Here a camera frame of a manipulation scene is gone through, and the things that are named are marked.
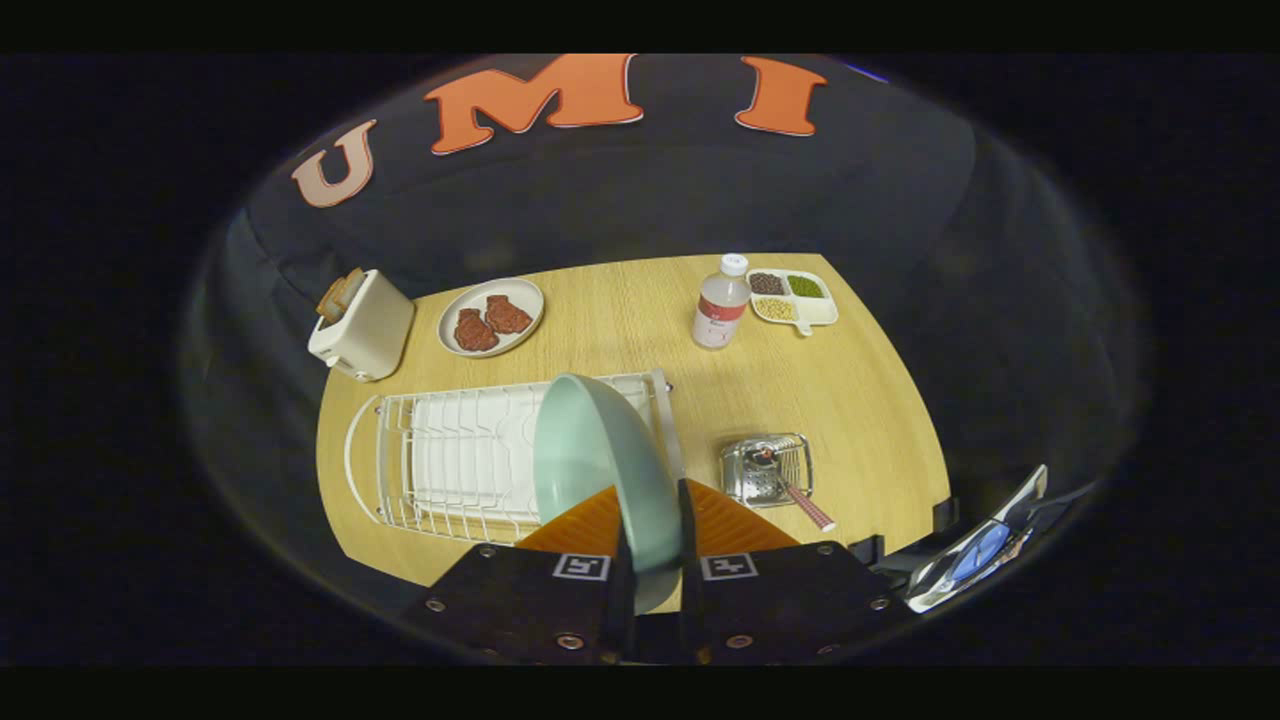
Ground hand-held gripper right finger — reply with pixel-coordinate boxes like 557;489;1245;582
678;478;906;666

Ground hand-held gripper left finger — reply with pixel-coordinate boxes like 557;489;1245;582
400;485;638;666

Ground pale green plate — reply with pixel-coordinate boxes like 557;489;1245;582
533;373;686;615

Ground white wire dish rack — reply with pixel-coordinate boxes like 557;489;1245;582
344;368;686;546

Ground white divided dish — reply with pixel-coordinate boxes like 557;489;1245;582
746;268;839;337

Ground beige plate with meat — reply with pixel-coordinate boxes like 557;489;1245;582
438;277;546;359

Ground clear bottle red label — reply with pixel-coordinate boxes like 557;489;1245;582
691;253;751;350

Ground red meat slice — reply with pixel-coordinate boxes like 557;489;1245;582
485;294;534;335
454;308;500;353

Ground cream toaster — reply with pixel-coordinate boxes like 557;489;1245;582
307;268;416;383

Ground toast slices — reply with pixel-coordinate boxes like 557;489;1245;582
316;268;366;323

